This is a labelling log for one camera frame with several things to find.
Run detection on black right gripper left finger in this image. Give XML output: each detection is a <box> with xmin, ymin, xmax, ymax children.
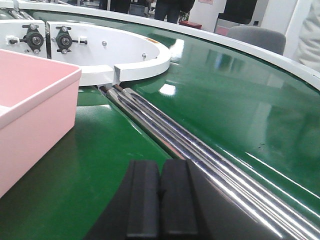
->
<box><xmin>84</xmin><ymin>160</ymin><xmax>160</xmax><ymax>240</ymax></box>

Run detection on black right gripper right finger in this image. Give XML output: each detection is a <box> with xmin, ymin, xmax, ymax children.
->
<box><xmin>160</xmin><ymin>159</ymin><xmax>279</xmax><ymax>240</ymax></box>

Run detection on pink plastic bin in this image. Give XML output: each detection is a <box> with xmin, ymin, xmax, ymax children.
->
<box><xmin>0</xmin><ymin>50</ymin><xmax>81</xmax><ymax>195</ymax></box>

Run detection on steel transfer rollers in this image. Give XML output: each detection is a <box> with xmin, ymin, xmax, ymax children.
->
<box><xmin>100</xmin><ymin>85</ymin><xmax>320</xmax><ymax>240</ymax></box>

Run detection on green conveyor belt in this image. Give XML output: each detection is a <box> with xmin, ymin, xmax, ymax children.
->
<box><xmin>0</xmin><ymin>7</ymin><xmax>320</xmax><ymax>240</ymax></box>

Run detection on grey chair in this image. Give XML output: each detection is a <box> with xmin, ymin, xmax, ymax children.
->
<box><xmin>226</xmin><ymin>25</ymin><xmax>286</xmax><ymax>55</ymax></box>

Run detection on right black bearing block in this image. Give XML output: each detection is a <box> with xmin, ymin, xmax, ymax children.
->
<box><xmin>55</xmin><ymin>25</ymin><xmax>88</xmax><ymax>54</ymax></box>

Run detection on black bearing block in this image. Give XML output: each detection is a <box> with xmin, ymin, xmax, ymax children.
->
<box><xmin>5</xmin><ymin>23</ymin><xmax>44</xmax><ymax>55</ymax></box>
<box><xmin>55</xmin><ymin>25</ymin><xmax>88</xmax><ymax>54</ymax></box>

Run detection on person in grey hoodie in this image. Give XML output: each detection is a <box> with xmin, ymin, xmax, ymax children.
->
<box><xmin>296</xmin><ymin>0</ymin><xmax>320</xmax><ymax>72</ymax></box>

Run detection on left black bearing block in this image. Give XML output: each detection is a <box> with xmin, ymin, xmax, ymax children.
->
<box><xmin>5</xmin><ymin>23</ymin><xmax>44</xmax><ymax>55</ymax></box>

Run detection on person in dark clothes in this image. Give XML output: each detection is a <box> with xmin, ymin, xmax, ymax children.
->
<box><xmin>154</xmin><ymin>0</ymin><xmax>195</xmax><ymax>24</ymax></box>

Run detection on white outer conveyor rim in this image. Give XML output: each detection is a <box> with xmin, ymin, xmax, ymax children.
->
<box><xmin>0</xmin><ymin>0</ymin><xmax>320</xmax><ymax>90</ymax></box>

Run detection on white inner conveyor ring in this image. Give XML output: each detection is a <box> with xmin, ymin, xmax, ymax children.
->
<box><xmin>0</xmin><ymin>19</ymin><xmax>172</xmax><ymax>87</ymax></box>

